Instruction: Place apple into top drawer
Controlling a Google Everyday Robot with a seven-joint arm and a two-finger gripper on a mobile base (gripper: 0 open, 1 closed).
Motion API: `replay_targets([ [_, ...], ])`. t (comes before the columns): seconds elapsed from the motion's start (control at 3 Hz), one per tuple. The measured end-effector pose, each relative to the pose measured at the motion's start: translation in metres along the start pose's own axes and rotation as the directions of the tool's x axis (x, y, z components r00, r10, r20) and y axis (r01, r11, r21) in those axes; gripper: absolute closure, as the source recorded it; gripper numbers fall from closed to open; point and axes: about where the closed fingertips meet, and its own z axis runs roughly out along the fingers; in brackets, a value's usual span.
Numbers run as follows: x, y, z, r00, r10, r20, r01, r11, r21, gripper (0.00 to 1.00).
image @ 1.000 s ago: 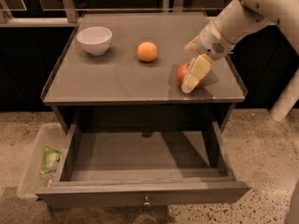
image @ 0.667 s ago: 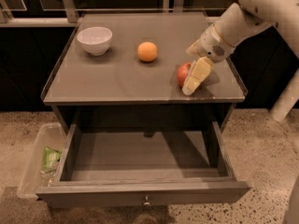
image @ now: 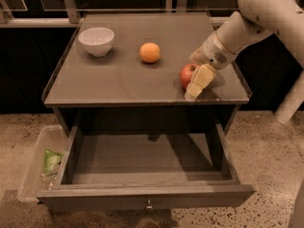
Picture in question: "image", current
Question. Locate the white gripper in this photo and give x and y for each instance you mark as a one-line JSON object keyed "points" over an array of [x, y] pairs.
{"points": [[215, 53]]}

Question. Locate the red apple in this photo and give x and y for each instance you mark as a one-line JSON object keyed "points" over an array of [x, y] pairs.
{"points": [[186, 74]]}

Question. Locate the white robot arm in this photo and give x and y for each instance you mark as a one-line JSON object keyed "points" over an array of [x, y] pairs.
{"points": [[265, 148]]}

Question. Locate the open grey top drawer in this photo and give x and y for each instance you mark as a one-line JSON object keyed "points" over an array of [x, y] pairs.
{"points": [[122, 171]]}

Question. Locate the metal drawer knob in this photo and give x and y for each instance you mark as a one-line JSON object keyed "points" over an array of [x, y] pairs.
{"points": [[149, 205]]}

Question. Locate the orange fruit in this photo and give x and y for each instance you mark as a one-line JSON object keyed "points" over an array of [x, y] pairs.
{"points": [[150, 53]]}

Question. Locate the grey cabinet with glass rim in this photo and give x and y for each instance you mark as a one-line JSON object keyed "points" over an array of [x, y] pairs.
{"points": [[121, 92]]}

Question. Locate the white ceramic bowl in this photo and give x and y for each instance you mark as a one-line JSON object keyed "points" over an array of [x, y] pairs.
{"points": [[97, 41]]}

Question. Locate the green snack bag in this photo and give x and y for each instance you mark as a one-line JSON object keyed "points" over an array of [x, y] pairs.
{"points": [[51, 162]]}

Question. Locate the clear plastic bin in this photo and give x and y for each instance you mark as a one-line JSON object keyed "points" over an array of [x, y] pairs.
{"points": [[51, 137]]}

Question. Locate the metal railing frame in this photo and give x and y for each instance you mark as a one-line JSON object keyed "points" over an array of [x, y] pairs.
{"points": [[66, 13]]}

